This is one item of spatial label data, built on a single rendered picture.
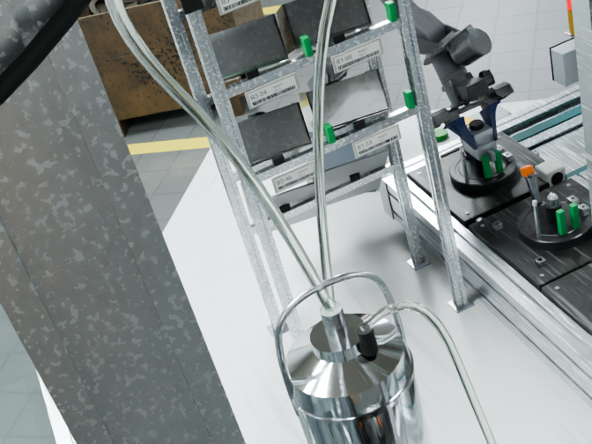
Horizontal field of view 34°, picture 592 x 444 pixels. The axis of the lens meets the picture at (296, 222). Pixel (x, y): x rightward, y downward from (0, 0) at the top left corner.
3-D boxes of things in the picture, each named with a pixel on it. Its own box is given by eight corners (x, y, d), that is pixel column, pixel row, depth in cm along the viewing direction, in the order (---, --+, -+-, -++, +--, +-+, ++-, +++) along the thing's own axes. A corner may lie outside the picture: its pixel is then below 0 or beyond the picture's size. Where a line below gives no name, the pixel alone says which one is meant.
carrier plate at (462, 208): (408, 181, 212) (406, 173, 211) (502, 138, 217) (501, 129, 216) (465, 230, 193) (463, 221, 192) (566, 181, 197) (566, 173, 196)
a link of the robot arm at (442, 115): (409, 96, 199) (417, 88, 193) (487, 62, 202) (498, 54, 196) (425, 133, 198) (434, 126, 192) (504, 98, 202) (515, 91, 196)
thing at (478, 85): (446, 84, 195) (457, 73, 189) (476, 70, 197) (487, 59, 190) (460, 110, 195) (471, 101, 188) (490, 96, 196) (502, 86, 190)
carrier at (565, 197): (469, 233, 191) (460, 181, 185) (572, 185, 196) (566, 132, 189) (540, 294, 172) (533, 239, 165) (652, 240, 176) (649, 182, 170)
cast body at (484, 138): (463, 149, 203) (458, 121, 199) (481, 141, 204) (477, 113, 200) (484, 166, 196) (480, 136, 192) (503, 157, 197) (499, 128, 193)
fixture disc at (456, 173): (438, 173, 208) (436, 166, 207) (494, 148, 211) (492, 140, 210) (472, 201, 197) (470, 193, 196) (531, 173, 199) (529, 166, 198)
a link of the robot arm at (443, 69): (415, 57, 200) (444, 38, 193) (433, 51, 203) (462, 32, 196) (429, 87, 200) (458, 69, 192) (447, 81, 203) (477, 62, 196)
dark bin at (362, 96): (302, 129, 193) (291, 94, 192) (364, 109, 194) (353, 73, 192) (318, 134, 165) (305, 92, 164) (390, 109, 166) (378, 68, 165)
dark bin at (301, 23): (282, 57, 184) (270, 20, 183) (347, 36, 185) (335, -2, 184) (295, 49, 156) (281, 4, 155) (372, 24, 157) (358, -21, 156)
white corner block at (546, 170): (535, 181, 200) (533, 166, 198) (554, 173, 201) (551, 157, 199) (549, 191, 196) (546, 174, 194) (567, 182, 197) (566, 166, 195)
